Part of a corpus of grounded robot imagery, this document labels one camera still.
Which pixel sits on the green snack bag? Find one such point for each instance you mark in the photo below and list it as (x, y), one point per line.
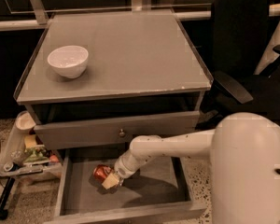
(36, 154)

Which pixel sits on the grey drawer cabinet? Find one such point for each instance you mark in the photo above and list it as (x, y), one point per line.
(138, 65)

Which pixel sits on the metal railing bar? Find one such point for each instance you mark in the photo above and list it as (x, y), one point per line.
(37, 14)

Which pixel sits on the grey top drawer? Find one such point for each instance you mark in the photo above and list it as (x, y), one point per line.
(96, 132)

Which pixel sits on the round metal drawer knob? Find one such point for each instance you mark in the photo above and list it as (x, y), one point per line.
(122, 133)

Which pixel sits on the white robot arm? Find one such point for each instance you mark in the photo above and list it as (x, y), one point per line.
(244, 153)

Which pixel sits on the red crushed coke can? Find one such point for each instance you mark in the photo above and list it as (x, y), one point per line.
(101, 172)

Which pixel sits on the white ceramic bowl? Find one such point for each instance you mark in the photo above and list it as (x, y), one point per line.
(69, 61)

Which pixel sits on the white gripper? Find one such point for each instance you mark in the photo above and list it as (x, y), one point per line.
(122, 170)

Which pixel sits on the white paper cup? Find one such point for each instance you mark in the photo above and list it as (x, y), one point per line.
(24, 121)

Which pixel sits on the open grey middle drawer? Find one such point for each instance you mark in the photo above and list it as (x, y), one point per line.
(157, 193)

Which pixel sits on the black tray stand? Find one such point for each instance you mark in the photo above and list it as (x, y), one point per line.
(4, 196)

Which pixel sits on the black office chair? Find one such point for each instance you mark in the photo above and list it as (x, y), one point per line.
(239, 35)

